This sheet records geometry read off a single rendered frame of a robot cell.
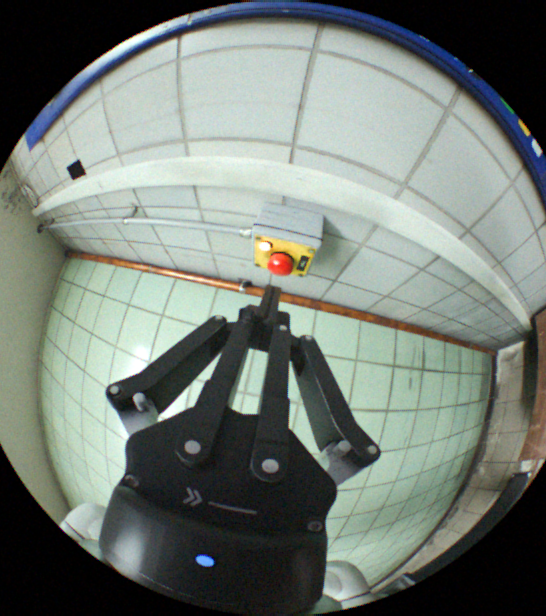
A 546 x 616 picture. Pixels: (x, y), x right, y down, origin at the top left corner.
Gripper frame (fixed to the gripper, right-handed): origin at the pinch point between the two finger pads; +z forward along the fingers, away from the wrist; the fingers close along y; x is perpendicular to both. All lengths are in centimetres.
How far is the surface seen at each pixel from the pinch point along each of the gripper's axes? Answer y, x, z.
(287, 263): 1.0, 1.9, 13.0
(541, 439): 88, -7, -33
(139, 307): -43, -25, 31
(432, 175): 16.3, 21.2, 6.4
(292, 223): 0.4, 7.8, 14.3
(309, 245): 3.4, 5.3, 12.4
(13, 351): -114, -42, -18
